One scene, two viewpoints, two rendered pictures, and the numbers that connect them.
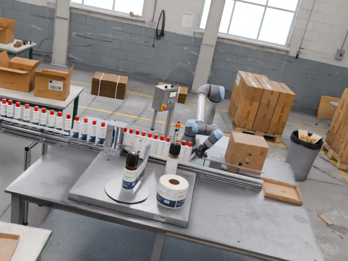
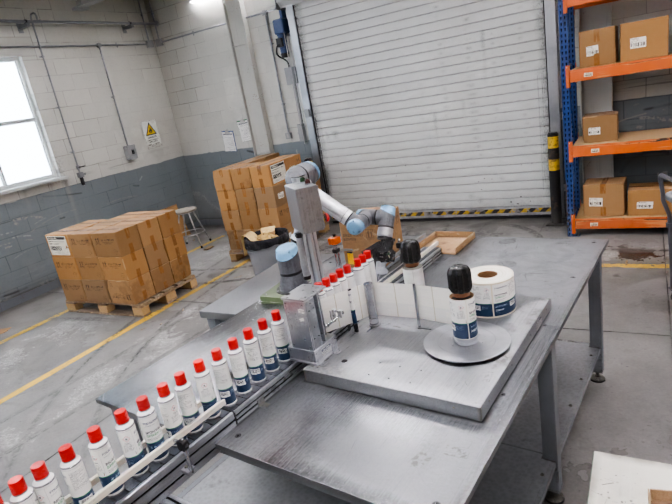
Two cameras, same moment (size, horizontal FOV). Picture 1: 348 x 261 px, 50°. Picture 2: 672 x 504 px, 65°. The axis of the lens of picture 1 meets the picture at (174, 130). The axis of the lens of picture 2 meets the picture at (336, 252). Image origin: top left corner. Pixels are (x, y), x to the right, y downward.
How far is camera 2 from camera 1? 248 cm
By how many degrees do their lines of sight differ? 52
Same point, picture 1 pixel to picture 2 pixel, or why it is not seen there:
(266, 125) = (169, 273)
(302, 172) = not seen: hidden behind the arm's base
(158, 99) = (313, 207)
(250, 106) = (135, 261)
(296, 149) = (272, 255)
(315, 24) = (76, 125)
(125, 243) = not seen: hidden behind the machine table
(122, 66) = not seen: outside the picture
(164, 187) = (504, 283)
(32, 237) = (632, 479)
